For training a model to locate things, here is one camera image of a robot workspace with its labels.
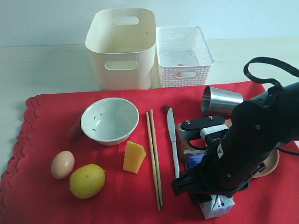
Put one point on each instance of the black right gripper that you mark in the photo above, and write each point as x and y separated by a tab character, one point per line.
211	177

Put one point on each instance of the blue white milk carton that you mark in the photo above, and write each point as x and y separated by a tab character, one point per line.
218	206

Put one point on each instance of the yellow cheese wedge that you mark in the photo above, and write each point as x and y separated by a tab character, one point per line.
133	157

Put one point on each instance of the stainless steel cup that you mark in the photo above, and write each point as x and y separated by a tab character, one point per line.
217	101

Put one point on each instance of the yellow lemon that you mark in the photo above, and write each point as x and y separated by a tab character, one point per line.
87	181

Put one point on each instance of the fried chicken nugget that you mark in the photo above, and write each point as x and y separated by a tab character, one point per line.
179	74

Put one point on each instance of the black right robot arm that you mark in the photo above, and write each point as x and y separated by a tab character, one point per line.
278	109

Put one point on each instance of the dark wooden spoon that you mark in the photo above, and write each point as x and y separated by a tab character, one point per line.
184	150

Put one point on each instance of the left wooden chopstick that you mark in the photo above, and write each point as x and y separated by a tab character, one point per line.
153	162

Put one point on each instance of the silver table knife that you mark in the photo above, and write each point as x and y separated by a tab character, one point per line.
172	135

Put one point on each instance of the brown wooden plate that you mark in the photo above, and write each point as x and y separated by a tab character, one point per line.
271	163

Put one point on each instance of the red scalloped tablecloth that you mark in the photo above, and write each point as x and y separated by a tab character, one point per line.
30	195

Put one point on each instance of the white ceramic bowl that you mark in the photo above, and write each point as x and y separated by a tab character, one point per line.
110	121

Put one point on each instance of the white perforated plastic basket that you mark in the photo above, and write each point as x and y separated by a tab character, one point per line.
186	45

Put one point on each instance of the brown egg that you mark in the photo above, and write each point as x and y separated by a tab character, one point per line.
62	164

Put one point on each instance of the cream plastic bin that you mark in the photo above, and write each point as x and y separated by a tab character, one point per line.
121	44

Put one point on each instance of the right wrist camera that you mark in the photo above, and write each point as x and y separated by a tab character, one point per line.
200	128

